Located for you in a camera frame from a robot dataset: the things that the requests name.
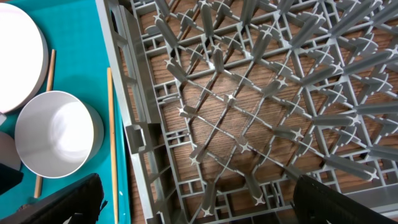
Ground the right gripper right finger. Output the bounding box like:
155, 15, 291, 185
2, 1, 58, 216
293, 175, 396, 224

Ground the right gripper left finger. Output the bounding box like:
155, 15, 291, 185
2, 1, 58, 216
1, 173, 104, 224

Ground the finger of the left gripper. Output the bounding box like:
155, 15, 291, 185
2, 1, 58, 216
0, 163, 24, 195

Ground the pink small bowl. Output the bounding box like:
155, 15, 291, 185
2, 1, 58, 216
0, 132, 21, 170

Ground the grey-green bowl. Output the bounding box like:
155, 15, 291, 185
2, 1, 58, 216
15, 91, 104, 179

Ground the grey dishwasher rack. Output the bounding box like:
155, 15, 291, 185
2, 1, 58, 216
96, 0, 397, 223

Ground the left wooden chopstick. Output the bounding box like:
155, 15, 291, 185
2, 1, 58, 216
34, 49, 56, 198

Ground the wooden chopstick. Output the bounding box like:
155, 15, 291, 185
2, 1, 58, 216
34, 49, 56, 198
107, 67, 119, 224

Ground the large white plate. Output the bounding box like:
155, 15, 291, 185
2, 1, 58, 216
1, 3, 49, 113

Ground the right wooden chopstick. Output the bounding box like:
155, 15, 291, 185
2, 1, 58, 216
107, 67, 119, 224

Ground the teal serving tray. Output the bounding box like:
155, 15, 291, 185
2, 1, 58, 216
1, 1, 131, 223

